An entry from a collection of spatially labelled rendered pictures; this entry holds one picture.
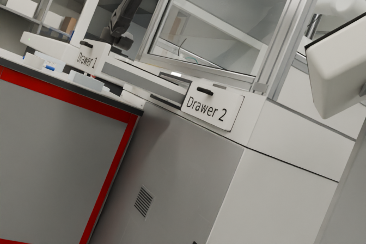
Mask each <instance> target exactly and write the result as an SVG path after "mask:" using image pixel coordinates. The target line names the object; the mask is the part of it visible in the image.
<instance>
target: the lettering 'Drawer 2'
mask: <svg viewBox="0 0 366 244"><path fill-rule="evenodd" d="M190 98H192V99H193V97H191V96H190ZM189 101H190V99H189ZM189 101H188V103H189ZM188 103H187V107H191V106H192V104H193V100H192V103H191V105H190V106H188ZM199 104H200V105H201V103H200V102H199ZM197 107H199V108H200V106H196V108H197ZM205 107H206V105H205V106H204V107H203V105H202V108H201V111H200V112H202V111H203V109H204V112H203V113H205V111H206V110H205ZM199 108H198V109H196V111H199ZM207 108H208V106H207ZM207 108H206V109H207ZM210 108H212V107H210ZM210 108H209V109H210ZM209 109H208V111H209V112H212V111H213V108H212V111H210V110H209ZM217 110H218V109H215V110H214V112H213V115H212V117H213V116H214V113H215V111H217ZM223 110H225V113H224V114H223V115H222V116H221V117H220V118H219V120H220V121H223V120H222V119H221V118H222V117H223V116H224V115H225V114H226V112H227V110H226V109H225V108H224V109H223ZM207 115H208V116H210V115H209V114H208V112H207Z"/></svg>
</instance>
